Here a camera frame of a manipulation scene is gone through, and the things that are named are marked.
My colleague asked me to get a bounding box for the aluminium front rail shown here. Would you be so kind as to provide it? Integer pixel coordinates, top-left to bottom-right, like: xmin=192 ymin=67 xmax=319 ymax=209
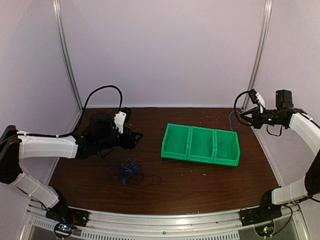
xmin=18 ymin=199 xmax=311 ymax=240

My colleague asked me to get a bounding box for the right round circuit board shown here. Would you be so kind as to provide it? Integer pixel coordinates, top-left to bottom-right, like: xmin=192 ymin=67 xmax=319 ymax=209
xmin=254 ymin=223 xmax=275 ymax=238

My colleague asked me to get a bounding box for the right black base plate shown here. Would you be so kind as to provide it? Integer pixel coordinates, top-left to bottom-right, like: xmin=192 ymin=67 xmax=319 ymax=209
xmin=238 ymin=205 xmax=282 ymax=226

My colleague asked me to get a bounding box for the right aluminium frame post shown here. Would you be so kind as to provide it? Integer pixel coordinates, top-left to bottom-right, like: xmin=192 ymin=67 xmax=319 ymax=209
xmin=242 ymin=0 xmax=273 ymax=111

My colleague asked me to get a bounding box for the black camera cable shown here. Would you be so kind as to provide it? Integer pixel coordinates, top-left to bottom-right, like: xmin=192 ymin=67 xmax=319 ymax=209
xmin=14 ymin=85 xmax=125 ymax=141
xmin=233 ymin=90 xmax=253 ymax=126

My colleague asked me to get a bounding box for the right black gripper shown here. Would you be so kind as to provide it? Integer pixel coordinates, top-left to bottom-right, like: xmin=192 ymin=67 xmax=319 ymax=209
xmin=240 ymin=104 xmax=284 ymax=129

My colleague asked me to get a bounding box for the round circuit board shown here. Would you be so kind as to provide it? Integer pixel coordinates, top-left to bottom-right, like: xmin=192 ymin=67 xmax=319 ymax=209
xmin=53 ymin=223 xmax=76 ymax=239
xmin=254 ymin=223 xmax=275 ymax=238

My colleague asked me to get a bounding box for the left green plastic bin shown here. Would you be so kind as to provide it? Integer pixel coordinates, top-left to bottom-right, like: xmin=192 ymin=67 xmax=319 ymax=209
xmin=160 ymin=123 xmax=191 ymax=161

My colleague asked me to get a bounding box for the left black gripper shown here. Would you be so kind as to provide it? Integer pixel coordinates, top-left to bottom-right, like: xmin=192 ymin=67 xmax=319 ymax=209
xmin=96 ymin=126 xmax=143 ymax=151

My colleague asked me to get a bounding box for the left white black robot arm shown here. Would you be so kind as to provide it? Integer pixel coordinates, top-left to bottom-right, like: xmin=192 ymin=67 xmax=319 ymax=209
xmin=0 ymin=111 xmax=143 ymax=222

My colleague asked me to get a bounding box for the middle green plastic bin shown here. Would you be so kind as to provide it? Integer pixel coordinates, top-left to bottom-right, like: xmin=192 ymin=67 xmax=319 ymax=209
xmin=187 ymin=126 xmax=217 ymax=164

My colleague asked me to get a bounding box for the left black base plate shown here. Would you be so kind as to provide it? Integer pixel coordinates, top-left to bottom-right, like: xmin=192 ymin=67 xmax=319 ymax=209
xmin=45 ymin=208 xmax=89 ymax=227

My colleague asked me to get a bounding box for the right green plastic bin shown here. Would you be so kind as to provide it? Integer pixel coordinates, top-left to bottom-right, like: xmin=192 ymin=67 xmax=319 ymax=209
xmin=213 ymin=129 xmax=241 ymax=167

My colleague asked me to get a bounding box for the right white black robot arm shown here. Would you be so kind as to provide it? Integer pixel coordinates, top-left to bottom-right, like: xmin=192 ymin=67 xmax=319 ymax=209
xmin=236 ymin=88 xmax=320 ymax=221

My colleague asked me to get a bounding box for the aluminium frame post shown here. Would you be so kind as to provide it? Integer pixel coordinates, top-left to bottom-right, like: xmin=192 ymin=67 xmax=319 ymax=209
xmin=242 ymin=0 xmax=273 ymax=111
xmin=52 ymin=0 xmax=83 ymax=111

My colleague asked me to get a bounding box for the left black camera cable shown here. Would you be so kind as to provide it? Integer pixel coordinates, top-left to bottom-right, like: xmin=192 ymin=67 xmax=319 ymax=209
xmin=14 ymin=85 xmax=125 ymax=141

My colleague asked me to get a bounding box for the left round circuit board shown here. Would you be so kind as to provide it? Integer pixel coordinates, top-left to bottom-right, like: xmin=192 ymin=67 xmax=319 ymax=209
xmin=53 ymin=223 xmax=76 ymax=239

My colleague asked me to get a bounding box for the right black camera cable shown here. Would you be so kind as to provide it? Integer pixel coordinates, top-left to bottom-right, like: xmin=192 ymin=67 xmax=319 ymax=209
xmin=233 ymin=90 xmax=253 ymax=126

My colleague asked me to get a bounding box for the light blue cable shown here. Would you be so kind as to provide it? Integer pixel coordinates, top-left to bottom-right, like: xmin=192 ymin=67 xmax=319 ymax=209
xmin=217 ymin=111 xmax=242 ymax=147

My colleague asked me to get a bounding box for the green plastic bin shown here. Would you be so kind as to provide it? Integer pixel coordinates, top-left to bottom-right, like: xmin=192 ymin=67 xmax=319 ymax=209
xmin=160 ymin=123 xmax=191 ymax=161
xmin=213 ymin=129 xmax=241 ymax=167
xmin=187 ymin=126 xmax=217 ymax=164

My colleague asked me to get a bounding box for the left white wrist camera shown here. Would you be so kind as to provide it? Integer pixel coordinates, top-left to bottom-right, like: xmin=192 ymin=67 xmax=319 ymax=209
xmin=113 ymin=107 xmax=132 ymax=134

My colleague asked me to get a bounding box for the left aluminium frame post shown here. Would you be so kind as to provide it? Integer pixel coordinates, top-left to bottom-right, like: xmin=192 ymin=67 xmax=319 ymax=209
xmin=52 ymin=0 xmax=83 ymax=111

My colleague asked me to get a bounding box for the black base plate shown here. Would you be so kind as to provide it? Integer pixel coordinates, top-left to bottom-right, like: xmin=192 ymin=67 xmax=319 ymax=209
xmin=238 ymin=205 xmax=282 ymax=226
xmin=45 ymin=208 xmax=89 ymax=227

